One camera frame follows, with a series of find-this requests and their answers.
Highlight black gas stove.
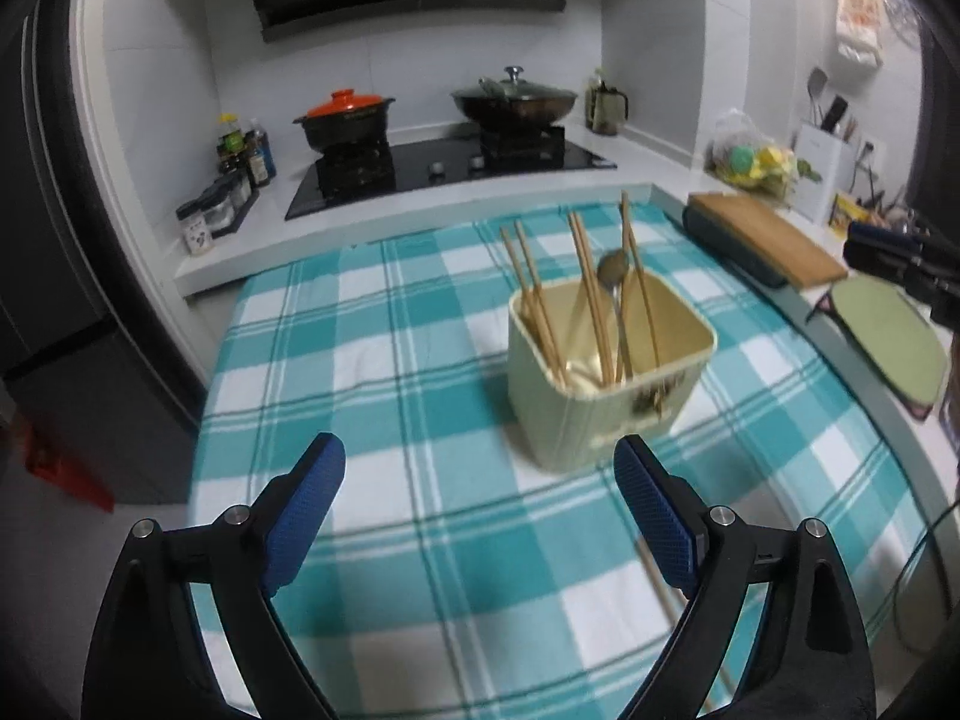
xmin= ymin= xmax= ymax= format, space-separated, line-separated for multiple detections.
xmin=285 ymin=127 xmax=620 ymax=222

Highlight clear spice jar set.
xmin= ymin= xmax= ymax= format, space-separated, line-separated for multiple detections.
xmin=176 ymin=169 xmax=260 ymax=257

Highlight white knife holder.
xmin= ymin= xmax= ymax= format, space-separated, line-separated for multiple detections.
xmin=793 ymin=122 xmax=860 ymax=222

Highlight black cable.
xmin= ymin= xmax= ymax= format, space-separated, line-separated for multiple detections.
xmin=892 ymin=495 xmax=960 ymax=657

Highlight wooden cutting board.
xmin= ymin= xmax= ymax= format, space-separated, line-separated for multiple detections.
xmin=688 ymin=191 xmax=848 ymax=287

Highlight green cutting board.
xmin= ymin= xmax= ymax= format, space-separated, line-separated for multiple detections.
xmin=806 ymin=274 xmax=947 ymax=421

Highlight cream plastic utensil container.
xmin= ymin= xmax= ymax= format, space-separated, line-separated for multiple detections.
xmin=508 ymin=270 xmax=719 ymax=475

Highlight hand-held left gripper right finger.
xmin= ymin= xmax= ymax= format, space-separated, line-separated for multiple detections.
xmin=613 ymin=433 xmax=875 ymax=720

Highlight orange white food bag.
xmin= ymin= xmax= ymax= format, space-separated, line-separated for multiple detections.
xmin=835 ymin=0 xmax=890 ymax=46

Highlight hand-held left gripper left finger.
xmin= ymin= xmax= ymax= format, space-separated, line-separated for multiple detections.
xmin=81 ymin=431 xmax=347 ymax=720

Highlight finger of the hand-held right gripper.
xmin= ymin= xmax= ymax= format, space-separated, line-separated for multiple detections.
xmin=847 ymin=221 xmax=922 ymax=246
xmin=843 ymin=236 xmax=914 ymax=280

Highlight black wok with glass lid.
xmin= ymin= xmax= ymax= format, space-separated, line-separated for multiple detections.
xmin=450 ymin=66 xmax=578 ymax=128

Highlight yellow packet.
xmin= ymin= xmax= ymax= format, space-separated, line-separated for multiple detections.
xmin=829 ymin=193 xmax=871 ymax=230

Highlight dark blue flat case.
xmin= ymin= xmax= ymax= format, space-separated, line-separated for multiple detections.
xmin=681 ymin=199 xmax=788 ymax=287

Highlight glass french press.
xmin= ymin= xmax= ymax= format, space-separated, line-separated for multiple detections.
xmin=585 ymin=69 xmax=629 ymax=137

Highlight teal checked tablecloth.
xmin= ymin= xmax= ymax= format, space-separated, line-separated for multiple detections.
xmin=187 ymin=199 xmax=935 ymax=720

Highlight clear plastic bag yellow contents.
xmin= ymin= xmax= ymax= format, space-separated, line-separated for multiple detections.
xmin=709 ymin=109 xmax=822 ymax=203

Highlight metal spoon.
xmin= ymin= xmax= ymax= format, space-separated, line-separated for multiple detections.
xmin=596 ymin=249 xmax=635 ymax=385

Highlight wooden chopstick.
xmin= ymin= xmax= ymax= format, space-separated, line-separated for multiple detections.
xmin=501 ymin=227 xmax=567 ymax=387
xmin=619 ymin=191 xmax=661 ymax=372
xmin=637 ymin=536 xmax=689 ymax=610
xmin=568 ymin=211 xmax=605 ymax=385
xmin=574 ymin=211 xmax=613 ymax=385
xmin=701 ymin=660 xmax=736 ymax=713
xmin=514 ymin=221 xmax=572 ymax=383
xmin=613 ymin=229 xmax=640 ymax=385

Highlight dark soy sauce bottle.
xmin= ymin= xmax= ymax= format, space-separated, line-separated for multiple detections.
xmin=244 ymin=118 xmax=276 ymax=188

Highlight green label sauce bottle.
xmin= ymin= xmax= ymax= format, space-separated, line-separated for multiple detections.
xmin=217 ymin=112 xmax=248 ymax=173

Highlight red floor object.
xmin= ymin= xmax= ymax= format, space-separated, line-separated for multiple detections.
xmin=15 ymin=420 xmax=115 ymax=515

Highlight black casserole pot orange lid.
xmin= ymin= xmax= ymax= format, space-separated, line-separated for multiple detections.
xmin=292 ymin=88 xmax=396 ymax=155

